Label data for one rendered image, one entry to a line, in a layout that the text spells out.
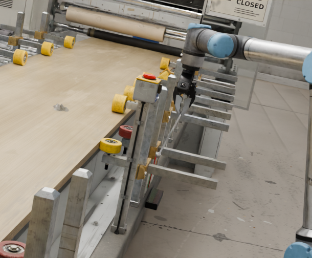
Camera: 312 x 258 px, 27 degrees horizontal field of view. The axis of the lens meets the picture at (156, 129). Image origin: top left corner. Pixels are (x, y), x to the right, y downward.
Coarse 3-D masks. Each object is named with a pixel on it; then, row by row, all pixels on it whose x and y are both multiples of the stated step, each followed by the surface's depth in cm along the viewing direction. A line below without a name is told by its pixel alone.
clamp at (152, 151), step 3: (159, 141) 265; (159, 144) 261; (150, 147) 255; (153, 147) 255; (156, 147) 255; (150, 150) 253; (153, 150) 253; (156, 150) 255; (150, 153) 253; (153, 153) 253; (150, 156) 254; (153, 156) 254; (153, 159) 256
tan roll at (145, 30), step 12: (60, 12) 515; (72, 12) 509; (84, 12) 509; (96, 12) 510; (84, 24) 512; (96, 24) 509; (108, 24) 507; (120, 24) 505; (132, 24) 505; (144, 24) 505; (144, 36) 506; (156, 36) 503; (168, 36) 506; (180, 36) 505
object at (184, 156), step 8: (128, 144) 261; (168, 152) 260; (176, 152) 259; (184, 152) 261; (184, 160) 259; (192, 160) 259; (200, 160) 258; (208, 160) 258; (216, 160) 259; (224, 168) 258
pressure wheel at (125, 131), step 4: (120, 128) 260; (124, 128) 259; (128, 128) 260; (120, 132) 259; (124, 132) 258; (128, 132) 258; (124, 136) 258; (128, 136) 258; (124, 148) 263; (124, 152) 263
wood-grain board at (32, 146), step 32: (32, 64) 353; (64, 64) 373; (96, 64) 396; (128, 64) 421; (0, 96) 271; (32, 96) 282; (64, 96) 295; (96, 96) 309; (0, 128) 226; (32, 128) 235; (64, 128) 243; (96, 128) 253; (0, 160) 195; (32, 160) 201; (64, 160) 207; (0, 192) 171; (32, 192) 176; (0, 224) 153
